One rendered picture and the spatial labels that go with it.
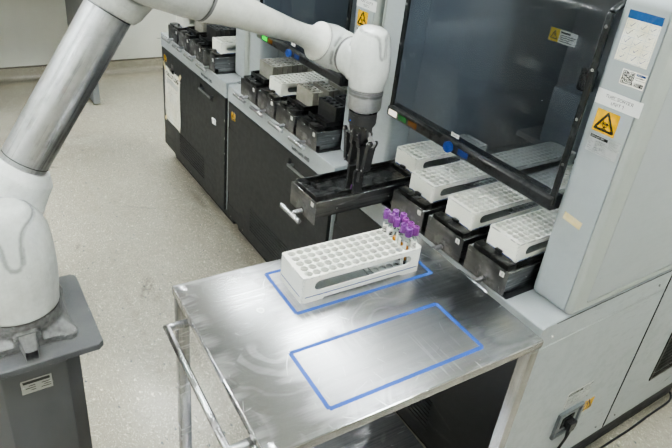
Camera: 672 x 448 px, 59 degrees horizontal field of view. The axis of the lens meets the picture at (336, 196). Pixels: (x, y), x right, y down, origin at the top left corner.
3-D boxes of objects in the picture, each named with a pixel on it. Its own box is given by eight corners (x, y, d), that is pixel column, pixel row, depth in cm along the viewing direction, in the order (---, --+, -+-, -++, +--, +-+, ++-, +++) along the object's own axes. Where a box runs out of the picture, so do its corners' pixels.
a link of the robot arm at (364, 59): (395, 92, 152) (364, 76, 161) (404, 30, 145) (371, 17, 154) (361, 97, 146) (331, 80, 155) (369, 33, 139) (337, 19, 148)
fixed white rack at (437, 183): (481, 173, 186) (485, 155, 183) (505, 187, 179) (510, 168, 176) (407, 190, 171) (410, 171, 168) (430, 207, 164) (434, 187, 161)
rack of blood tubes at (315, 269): (392, 247, 141) (396, 224, 138) (418, 270, 134) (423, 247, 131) (278, 276, 127) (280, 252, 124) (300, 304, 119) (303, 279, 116)
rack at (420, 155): (462, 150, 200) (466, 133, 197) (484, 162, 193) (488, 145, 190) (393, 164, 185) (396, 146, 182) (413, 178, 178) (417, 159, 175)
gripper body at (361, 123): (384, 113, 154) (379, 146, 159) (365, 102, 160) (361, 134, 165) (361, 116, 151) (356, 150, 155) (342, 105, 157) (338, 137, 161)
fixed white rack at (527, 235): (560, 220, 165) (566, 200, 162) (590, 238, 158) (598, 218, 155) (483, 245, 149) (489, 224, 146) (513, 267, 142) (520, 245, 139)
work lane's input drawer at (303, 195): (462, 164, 207) (468, 140, 203) (491, 181, 197) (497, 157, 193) (275, 205, 169) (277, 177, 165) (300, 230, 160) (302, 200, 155)
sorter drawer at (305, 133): (438, 114, 248) (442, 93, 244) (461, 126, 238) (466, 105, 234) (284, 138, 211) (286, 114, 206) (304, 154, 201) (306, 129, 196)
